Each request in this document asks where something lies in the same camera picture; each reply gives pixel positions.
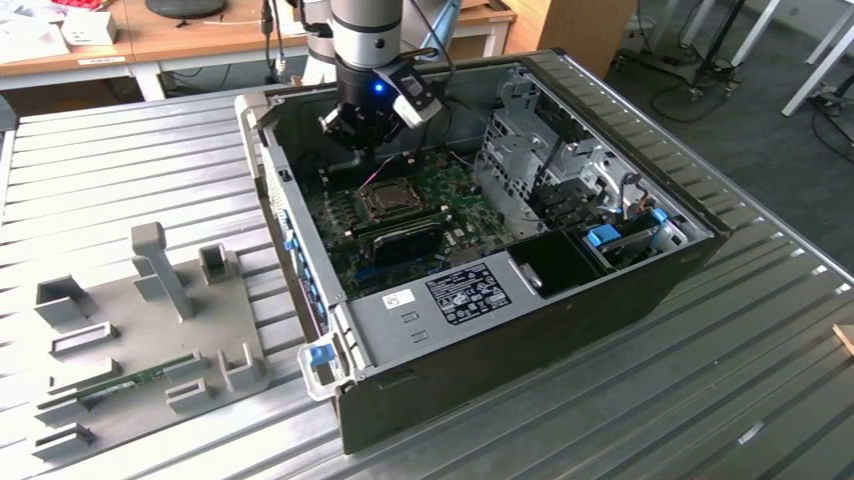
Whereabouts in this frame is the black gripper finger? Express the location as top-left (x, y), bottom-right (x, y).
top-left (317, 103), bottom-right (366, 151)
top-left (362, 111), bottom-right (406, 151)

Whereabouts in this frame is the metal locking lever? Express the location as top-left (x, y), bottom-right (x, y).
top-left (357, 155), bottom-right (396, 191)

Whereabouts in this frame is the metal socket cover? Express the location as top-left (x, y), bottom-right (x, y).
top-left (357, 178), bottom-right (420, 221)

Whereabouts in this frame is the CPU socket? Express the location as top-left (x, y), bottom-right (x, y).
top-left (353, 175), bottom-right (421, 224)

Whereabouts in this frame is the silver metal drive cage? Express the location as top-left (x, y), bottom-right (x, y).
top-left (473, 67), bottom-right (641, 226)

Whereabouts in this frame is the green RAM stick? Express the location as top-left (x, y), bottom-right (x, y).
top-left (77, 355), bottom-right (201, 402)
top-left (349, 212), bottom-right (446, 242)

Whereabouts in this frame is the green motherboard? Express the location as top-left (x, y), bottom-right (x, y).
top-left (296, 149), bottom-right (519, 304)

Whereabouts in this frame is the black graphics card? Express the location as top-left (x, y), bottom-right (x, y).
top-left (368, 223), bottom-right (446, 270)

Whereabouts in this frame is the wooden desk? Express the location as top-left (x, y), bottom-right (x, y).
top-left (0, 0), bottom-right (519, 92)

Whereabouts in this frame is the black round pad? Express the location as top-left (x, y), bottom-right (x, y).
top-left (144, 0), bottom-right (228, 20)

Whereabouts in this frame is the wooden cabinet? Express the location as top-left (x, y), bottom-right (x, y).
top-left (505, 0), bottom-right (636, 80)

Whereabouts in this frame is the hard disk in blue carrier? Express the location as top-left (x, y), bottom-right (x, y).
top-left (577, 223), bottom-right (672, 274)

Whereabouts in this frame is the white cardboard box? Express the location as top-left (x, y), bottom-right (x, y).
top-left (58, 10), bottom-right (118, 47)

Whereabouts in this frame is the grey power supply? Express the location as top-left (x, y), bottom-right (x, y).
top-left (340, 249), bottom-right (543, 384)

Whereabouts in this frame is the black wheeled stand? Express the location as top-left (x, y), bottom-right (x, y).
top-left (612, 0), bottom-right (743, 101)

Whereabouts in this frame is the black PC case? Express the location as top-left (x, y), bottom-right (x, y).
top-left (230, 48), bottom-right (733, 457)

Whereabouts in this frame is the white plastic bag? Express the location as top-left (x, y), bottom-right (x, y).
top-left (0, 14), bottom-right (70, 65)

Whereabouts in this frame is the grey parts rack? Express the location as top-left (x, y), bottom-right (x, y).
top-left (29, 221), bottom-right (273, 462)

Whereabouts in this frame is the white table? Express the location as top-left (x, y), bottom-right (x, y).
top-left (779, 0), bottom-right (854, 117)

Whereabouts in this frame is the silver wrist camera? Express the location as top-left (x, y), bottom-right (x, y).
top-left (376, 59), bottom-right (445, 126)

